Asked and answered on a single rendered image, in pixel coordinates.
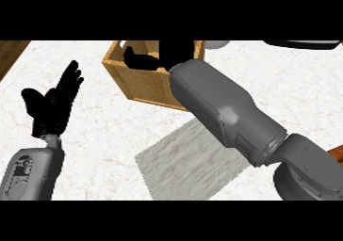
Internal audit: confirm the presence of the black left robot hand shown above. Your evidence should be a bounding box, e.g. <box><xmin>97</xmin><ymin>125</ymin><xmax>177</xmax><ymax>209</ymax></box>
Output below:
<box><xmin>20</xmin><ymin>59</ymin><xmax>87</xmax><ymax>139</ymax></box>

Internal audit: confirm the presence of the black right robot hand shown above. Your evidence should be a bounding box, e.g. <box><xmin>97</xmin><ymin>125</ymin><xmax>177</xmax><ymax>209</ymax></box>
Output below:
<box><xmin>122</xmin><ymin>40</ymin><xmax>197</xmax><ymax>72</ymax></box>

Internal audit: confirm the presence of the wicker basket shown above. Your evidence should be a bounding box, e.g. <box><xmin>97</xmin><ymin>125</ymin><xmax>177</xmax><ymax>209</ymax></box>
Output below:
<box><xmin>101</xmin><ymin>40</ymin><xmax>208</xmax><ymax>112</ymax></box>

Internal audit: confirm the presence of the grey placemat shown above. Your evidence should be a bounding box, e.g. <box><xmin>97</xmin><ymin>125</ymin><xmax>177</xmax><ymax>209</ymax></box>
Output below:
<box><xmin>135</xmin><ymin>118</ymin><xmax>252</xmax><ymax>201</ymax></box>

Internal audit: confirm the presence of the pale grey round object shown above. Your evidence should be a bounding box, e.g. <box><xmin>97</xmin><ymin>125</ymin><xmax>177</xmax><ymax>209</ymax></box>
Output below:
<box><xmin>205</xmin><ymin>40</ymin><xmax>233</xmax><ymax>50</ymax></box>

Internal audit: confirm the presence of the brown wooden panel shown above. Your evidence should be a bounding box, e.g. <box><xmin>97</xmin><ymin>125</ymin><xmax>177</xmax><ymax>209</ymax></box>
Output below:
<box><xmin>0</xmin><ymin>40</ymin><xmax>34</xmax><ymax>91</ymax></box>

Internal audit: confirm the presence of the dark appliance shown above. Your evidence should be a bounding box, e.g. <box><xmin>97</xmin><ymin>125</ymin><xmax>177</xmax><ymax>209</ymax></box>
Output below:
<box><xmin>264</xmin><ymin>40</ymin><xmax>342</xmax><ymax>51</ymax></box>

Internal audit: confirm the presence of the reddish brown wooden board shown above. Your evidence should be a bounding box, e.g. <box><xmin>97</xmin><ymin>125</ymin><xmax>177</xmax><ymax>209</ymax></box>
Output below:
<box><xmin>327</xmin><ymin>145</ymin><xmax>343</xmax><ymax>172</ymax></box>

